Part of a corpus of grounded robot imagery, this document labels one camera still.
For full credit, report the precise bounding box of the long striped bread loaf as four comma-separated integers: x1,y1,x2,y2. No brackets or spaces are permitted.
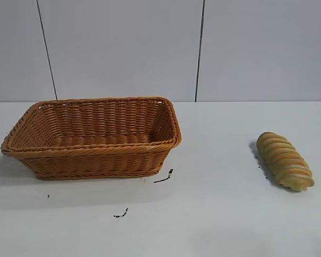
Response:
256,131,316,192

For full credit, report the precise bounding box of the brown woven wicker basket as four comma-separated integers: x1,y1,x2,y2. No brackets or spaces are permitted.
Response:
0,96,182,181

